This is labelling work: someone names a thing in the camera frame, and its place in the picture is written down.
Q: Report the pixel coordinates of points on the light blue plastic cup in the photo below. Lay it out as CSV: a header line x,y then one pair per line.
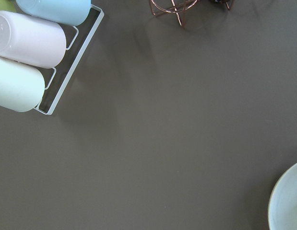
x,y
68,12

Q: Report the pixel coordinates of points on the mint green plastic cup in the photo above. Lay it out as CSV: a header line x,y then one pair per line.
x,y
21,86

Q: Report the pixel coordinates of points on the pale pink plastic cup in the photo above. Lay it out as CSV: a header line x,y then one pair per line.
x,y
31,40

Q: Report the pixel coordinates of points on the white round plate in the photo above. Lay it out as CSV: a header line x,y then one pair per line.
x,y
282,208

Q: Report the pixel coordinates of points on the yellow-green plastic cup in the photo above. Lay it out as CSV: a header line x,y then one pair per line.
x,y
7,5

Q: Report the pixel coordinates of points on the copper wire bottle rack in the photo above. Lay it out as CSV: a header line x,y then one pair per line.
x,y
178,9

